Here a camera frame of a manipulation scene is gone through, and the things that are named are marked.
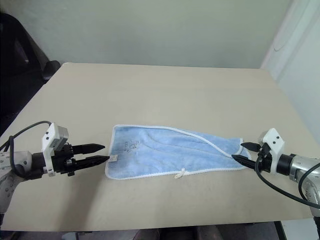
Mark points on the black table leg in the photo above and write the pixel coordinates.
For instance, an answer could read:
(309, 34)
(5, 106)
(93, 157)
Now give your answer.
(280, 231)

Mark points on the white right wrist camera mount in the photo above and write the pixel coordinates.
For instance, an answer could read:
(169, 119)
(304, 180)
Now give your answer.
(273, 140)

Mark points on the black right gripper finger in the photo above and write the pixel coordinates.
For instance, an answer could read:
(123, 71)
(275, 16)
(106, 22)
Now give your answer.
(246, 162)
(252, 146)

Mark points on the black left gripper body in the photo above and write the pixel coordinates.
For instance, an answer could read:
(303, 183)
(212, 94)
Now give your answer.
(60, 160)

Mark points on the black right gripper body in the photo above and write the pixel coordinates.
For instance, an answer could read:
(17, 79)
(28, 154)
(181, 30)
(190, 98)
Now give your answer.
(265, 162)

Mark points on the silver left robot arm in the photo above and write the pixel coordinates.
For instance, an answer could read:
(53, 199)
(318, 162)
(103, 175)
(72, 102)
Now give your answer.
(17, 162)

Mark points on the black office chair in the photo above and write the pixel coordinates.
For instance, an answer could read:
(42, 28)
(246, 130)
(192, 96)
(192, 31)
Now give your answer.
(17, 82)

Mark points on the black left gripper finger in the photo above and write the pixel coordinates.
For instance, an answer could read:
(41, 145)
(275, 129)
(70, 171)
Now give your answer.
(87, 162)
(88, 148)

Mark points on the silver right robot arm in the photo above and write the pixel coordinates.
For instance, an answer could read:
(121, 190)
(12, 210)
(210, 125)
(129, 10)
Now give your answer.
(300, 167)

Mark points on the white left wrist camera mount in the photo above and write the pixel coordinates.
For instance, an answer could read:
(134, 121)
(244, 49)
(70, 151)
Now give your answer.
(53, 133)

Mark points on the light blue towel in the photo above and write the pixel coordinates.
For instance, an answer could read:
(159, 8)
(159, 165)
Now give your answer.
(170, 152)

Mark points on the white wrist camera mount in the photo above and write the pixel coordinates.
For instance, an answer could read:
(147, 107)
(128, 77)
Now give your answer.
(53, 133)
(273, 140)

